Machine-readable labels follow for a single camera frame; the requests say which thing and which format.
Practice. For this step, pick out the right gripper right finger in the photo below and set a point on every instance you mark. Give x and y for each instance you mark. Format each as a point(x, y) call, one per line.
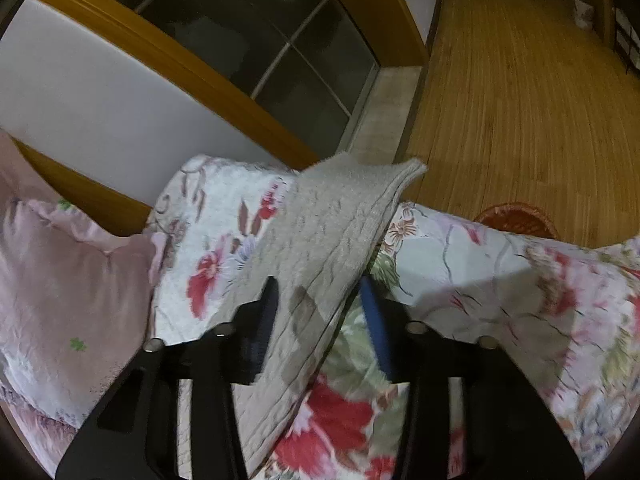
point(508, 432)

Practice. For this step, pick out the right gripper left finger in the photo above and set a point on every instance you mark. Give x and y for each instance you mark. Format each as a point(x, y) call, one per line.
point(132, 432)

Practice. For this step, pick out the beige cable-knit sweater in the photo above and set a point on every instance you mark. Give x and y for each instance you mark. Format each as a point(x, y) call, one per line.
point(317, 247)

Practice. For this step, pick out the floral quilted bedspread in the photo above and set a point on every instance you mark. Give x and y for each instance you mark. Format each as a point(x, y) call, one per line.
point(568, 316)

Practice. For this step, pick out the lavender print right pillow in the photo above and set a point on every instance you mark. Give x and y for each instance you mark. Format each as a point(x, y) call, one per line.
point(75, 302)

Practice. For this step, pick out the red woven basket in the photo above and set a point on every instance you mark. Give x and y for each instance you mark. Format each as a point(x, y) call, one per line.
point(518, 218)

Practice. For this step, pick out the wooden framed glass door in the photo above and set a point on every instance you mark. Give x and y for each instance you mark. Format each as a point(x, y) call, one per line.
point(123, 91)

